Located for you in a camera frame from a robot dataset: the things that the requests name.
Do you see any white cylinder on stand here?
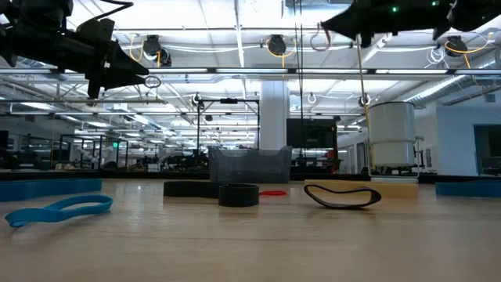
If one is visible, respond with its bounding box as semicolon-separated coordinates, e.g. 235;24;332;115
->
367;100;423;185

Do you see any grey blue rubber band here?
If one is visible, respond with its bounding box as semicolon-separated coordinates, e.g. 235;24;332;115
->
0;178;104;203

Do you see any grey ceiling beam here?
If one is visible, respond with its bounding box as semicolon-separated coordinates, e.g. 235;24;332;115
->
0;97;169;105

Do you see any black workstation frame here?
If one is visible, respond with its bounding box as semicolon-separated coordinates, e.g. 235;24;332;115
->
57;133;129;170

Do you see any white building column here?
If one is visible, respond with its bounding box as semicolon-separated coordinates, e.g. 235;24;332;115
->
259;80;290;150

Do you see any ribbed ventilation duct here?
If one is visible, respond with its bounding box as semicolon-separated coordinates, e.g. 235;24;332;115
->
402;58;501;103

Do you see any black left camera cable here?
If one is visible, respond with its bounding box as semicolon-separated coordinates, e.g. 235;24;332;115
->
92;0;135;21

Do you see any long black rubber band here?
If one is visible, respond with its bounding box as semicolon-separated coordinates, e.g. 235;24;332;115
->
163;179;261;208

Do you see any small blue rubber band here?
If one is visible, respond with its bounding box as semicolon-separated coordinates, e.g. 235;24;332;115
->
5;193;114;229

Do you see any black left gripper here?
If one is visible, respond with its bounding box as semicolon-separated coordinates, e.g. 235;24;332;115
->
15;37;150;99

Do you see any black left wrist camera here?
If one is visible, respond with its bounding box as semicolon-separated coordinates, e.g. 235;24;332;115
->
75;17;115;48

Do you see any black monitor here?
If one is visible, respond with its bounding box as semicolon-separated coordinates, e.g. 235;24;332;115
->
286;117;339;150

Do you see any white coiled ceiling cable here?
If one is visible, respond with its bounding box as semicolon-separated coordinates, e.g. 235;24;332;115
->
425;45;448;68

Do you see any grey plastic bin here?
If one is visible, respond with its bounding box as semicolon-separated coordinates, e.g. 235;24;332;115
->
208;145;294;184

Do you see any hanging black cable loop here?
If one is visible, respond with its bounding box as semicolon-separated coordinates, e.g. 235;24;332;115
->
142;74;162;89

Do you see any small black block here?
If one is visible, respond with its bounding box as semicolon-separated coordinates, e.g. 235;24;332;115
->
304;183;383;210

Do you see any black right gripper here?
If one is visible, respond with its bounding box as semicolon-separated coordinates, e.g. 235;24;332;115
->
320;0;455;48

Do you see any long ceiling light strip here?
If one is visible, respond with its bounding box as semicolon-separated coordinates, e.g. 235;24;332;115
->
0;67;501;76

